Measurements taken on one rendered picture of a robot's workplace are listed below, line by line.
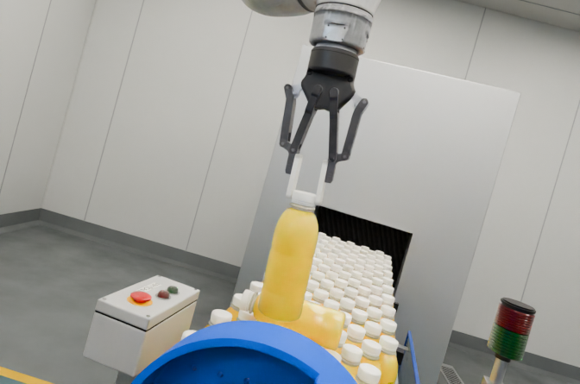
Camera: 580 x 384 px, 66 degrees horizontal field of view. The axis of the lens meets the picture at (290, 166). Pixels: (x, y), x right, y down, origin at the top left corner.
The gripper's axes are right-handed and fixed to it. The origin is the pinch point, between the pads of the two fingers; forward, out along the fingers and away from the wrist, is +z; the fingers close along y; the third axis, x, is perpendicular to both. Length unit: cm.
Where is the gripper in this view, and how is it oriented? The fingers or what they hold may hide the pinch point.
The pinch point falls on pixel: (307, 179)
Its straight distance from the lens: 69.2
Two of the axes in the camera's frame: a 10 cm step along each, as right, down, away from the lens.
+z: -2.1, 9.8, 0.5
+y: 9.6, 2.1, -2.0
